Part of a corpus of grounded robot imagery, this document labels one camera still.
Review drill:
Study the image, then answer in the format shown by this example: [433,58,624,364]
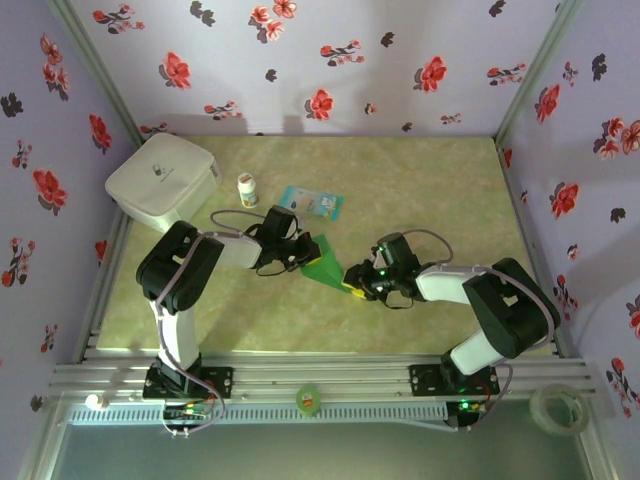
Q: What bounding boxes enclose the green paper sheet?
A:
[300,233,351,294]

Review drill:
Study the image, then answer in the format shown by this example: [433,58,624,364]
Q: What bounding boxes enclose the light blue snack packet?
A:
[278,185,345,222]

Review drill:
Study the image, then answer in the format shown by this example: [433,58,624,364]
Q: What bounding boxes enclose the white pill bottle orange label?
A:
[236,172,260,209]

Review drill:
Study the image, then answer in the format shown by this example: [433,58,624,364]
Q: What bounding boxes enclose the small green round container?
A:
[295,383,322,417]

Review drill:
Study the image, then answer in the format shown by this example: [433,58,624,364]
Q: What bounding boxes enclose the white lidded storage box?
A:
[104,132,224,235]

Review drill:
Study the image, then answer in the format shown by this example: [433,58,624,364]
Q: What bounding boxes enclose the clear adhesive tape roll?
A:
[529,383,590,437]

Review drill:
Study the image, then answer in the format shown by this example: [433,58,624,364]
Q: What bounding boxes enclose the aluminium mounting rail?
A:
[48,352,601,401]

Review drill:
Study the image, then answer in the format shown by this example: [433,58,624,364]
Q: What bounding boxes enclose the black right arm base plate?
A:
[408,363,501,399]

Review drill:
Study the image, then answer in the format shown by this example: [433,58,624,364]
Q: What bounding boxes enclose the white slotted cable duct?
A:
[67,402,449,426]

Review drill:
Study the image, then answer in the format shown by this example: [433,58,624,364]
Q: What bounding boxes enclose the aluminium side rail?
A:
[494,139,569,359]
[74,207,135,364]

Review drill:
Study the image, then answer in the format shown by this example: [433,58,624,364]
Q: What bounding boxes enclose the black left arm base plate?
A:
[143,364,235,400]

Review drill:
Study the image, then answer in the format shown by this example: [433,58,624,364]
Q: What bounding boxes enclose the aluminium frame post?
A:
[494,0,586,144]
[47,0,144,149]

